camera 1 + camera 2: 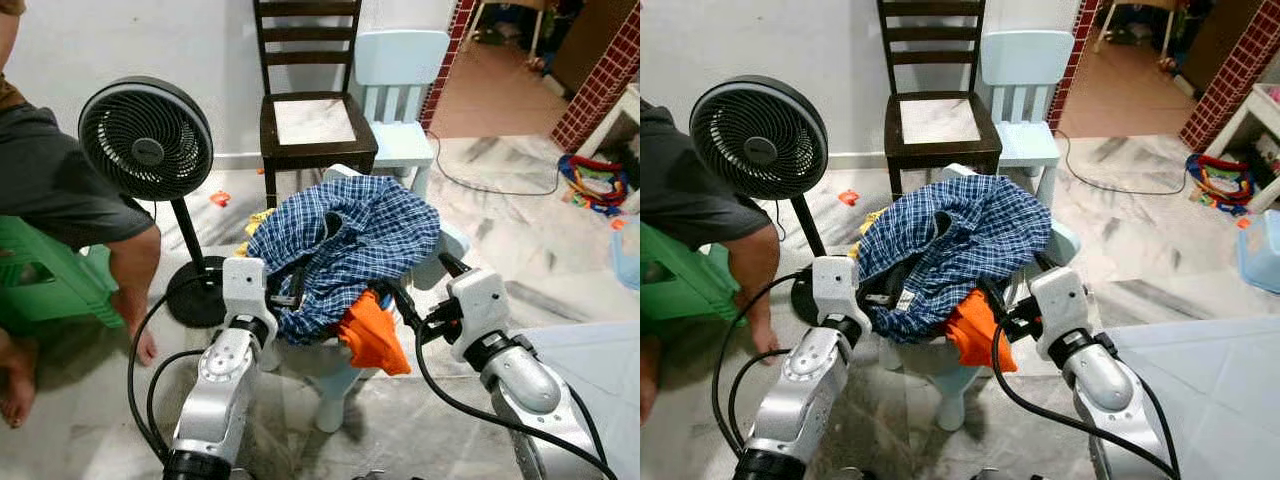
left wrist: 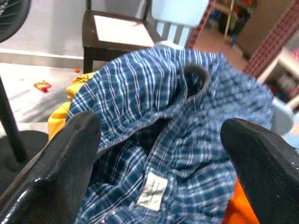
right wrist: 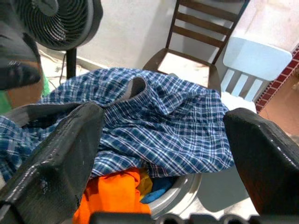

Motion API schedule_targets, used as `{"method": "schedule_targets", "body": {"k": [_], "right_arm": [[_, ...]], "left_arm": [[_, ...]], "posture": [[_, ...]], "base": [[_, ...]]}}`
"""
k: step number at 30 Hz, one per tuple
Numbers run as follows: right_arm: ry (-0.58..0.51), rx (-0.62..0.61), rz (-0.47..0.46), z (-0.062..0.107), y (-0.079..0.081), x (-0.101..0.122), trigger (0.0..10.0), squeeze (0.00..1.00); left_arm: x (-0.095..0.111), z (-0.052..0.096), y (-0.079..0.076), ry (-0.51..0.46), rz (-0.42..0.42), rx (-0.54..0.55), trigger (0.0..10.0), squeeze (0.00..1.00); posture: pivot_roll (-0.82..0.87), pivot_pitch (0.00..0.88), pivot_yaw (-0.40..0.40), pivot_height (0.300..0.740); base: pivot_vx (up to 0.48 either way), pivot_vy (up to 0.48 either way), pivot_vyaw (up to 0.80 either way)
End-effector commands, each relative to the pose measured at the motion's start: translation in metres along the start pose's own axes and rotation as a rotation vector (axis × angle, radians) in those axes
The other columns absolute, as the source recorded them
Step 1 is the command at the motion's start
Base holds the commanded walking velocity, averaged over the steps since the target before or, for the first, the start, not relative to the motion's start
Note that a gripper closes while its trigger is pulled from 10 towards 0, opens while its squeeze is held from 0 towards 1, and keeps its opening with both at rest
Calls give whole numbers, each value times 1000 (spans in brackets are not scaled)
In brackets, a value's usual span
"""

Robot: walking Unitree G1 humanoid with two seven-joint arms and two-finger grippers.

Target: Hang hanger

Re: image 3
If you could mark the white laundry basket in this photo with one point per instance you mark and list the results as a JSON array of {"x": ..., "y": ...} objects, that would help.
[{"x": 184, "y": 193}]

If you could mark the blue garment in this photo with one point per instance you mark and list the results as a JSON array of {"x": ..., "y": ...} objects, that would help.
[{"x": 161, "y": 189}]

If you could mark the light blue child chair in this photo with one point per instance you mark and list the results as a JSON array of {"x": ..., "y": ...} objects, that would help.
[{"x": 257, "y": 58}]

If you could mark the orange garment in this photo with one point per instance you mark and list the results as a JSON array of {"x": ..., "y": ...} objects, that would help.
[{"x": 112, "y": 193}]

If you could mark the yellow garment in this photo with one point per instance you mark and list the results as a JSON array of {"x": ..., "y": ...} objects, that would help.
[{"x": 146, "y": 184}]

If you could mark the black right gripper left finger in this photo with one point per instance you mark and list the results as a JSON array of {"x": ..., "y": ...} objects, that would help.
[{"x": 51, "y": 168}]

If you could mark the black standing fan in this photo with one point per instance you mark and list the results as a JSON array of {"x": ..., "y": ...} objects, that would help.
[{"x": 58, "y": 23}]

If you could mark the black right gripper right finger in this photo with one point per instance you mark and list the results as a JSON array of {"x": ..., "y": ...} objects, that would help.
[{"x": 268, "y": 168}]

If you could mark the blue plaid shorts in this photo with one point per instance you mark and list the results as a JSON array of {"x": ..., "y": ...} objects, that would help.
[{"x": 163, "y": 128}]

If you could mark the brown wooden chair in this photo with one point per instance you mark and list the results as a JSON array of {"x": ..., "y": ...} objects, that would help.
[{"x": 154, "y": 60}]

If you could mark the brick pattern cardboard board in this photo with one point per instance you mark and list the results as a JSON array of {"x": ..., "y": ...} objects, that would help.
[{"x": 285, "y": 102}]

